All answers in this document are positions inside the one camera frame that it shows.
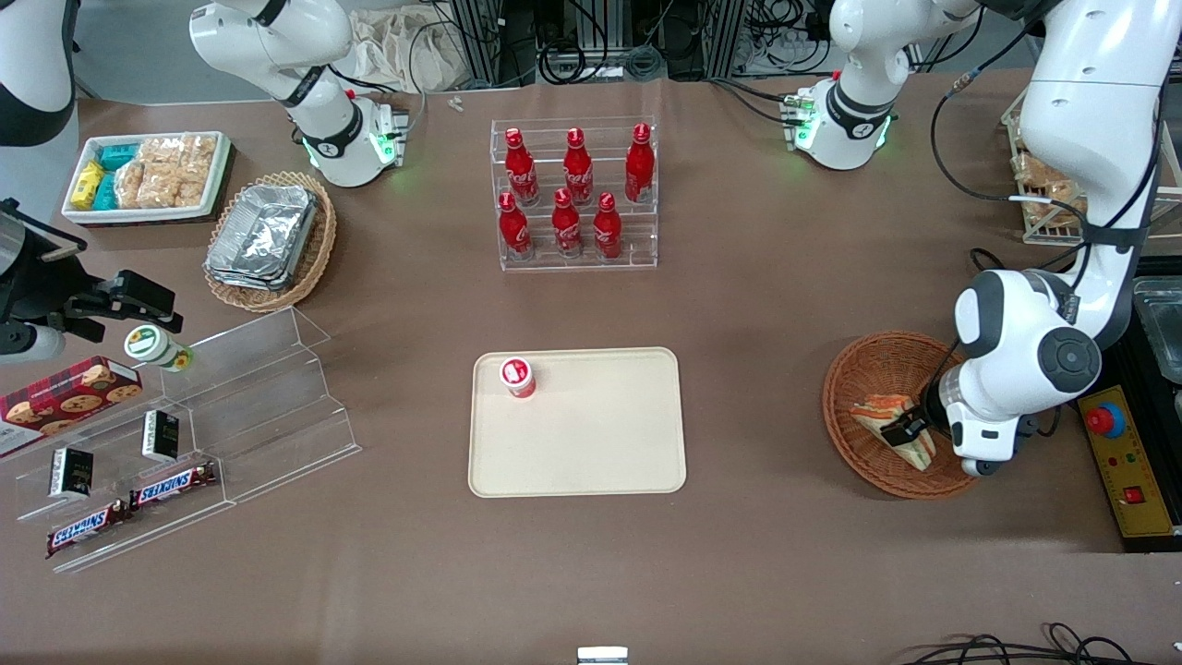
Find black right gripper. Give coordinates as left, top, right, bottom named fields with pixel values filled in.
left=0, top=199, right=184, bottom=333

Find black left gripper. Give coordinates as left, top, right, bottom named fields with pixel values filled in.
left=882, top=374, right=957, bottom=448

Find triangular sandwich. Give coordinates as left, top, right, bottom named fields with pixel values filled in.
left=850, top=394, right=937, bottom=468

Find round brown wicker basket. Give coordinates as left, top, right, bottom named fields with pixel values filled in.
left=823, top=332, right=982, bottom=501

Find aluminium foil tray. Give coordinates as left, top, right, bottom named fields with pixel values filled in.
left=207, top=184, right=320, bottom=283
left=204, top=259, right=301, bottom=294

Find white rectangular snack tray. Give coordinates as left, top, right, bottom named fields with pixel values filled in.
left=61, top=130, right=233, bottom=226

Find oval light wicker basket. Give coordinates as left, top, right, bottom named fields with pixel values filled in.
left=203, top=171, right=338, bottom=314

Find beige plastic tray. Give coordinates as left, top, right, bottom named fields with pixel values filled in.
left=468, top=347, right=688, bottom=499

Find cup with green white lid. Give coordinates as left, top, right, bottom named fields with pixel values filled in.
left=124, top=325, right=194, bottom=374

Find clear rice cracker pack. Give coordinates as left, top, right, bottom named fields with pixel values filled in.
left=137, top=137, right=186, bottom=173
left=139, top=166, right=183, bottom=210
left=115, top=161, right=149, bottom=210
left=179, top=135, right=220, bottom=210

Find red tartan cookie box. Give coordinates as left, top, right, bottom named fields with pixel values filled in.
left=0, top=356, right=144, bottom=459

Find small black box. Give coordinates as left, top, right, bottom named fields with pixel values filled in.
left=140, top=410, right=181, bottom=464
left=48, top=446, right=95, bottom=502

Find yellow snack packet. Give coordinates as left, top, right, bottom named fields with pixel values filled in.
left=71, top=161, right=106, bottom=207

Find clear acrylic stepped shelf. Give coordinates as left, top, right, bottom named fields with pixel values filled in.
left=0, top=307, right=363, bottom=575

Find Snickers bar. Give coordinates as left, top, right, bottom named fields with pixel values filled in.
left=128, top=461, right=220, bottom=512
left=45, top=500, right=132, bottom=559

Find black equipment platform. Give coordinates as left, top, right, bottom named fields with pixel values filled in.
left=1076, top=254, right=1182, bottom=554

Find yellow control box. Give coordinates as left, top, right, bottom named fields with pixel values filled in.
left=1078, top=385, right=1179, bottom=539

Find clear bag of fried snacks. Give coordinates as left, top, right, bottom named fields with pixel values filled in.
left=1027, top=180, right=1089, bottom=228
left=1013, top=151, right=1065, bottom=191

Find steel container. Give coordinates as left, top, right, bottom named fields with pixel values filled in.
left=1130, top=274, right=1182, bottom=385

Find clear acrylic bottle rack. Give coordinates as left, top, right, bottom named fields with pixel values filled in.
left=490, top=116, right=659, bottom=272

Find beige cloth bag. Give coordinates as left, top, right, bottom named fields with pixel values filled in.
left=345, top=6, right=464, bottom=94

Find red Coca-Cola bottle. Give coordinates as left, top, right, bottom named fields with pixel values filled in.
left=552, top=188, right=585, bottom=260
left=504, top=127, right=540, bottom=207
left=563, top=127, right=595, bottom=207
left=498, top=192, right=533, bottom=262
left=593, top=192, right=623, bottom=261
left=625, top=123, right=657, bottom=205

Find red cup with white lid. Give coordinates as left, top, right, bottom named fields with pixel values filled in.
left=500, top=357, right=538, bottom=400

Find white wire rack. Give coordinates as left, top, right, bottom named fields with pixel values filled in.
left=1001, top=88, right=1182, bottom=248

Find black cable bundle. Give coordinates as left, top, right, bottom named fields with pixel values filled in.
left=900, top=621, right=1161, bottom=665

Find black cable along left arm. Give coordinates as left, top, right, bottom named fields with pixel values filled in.
left=929, top=23, right=1166, bottom=252

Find black cable at right arm base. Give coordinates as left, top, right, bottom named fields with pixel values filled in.
left=328, top=17, right=430, bottom=141

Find black cables at left arm base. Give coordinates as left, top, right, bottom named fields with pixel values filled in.
left=709, top=77, right=806, bottom=127

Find aluminium profile frame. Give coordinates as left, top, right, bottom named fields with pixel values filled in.
left=449, top=0, right=538, bottom=91

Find coiled black cables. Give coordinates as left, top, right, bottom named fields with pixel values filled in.
left=539, top=37, right=614, bottom=87

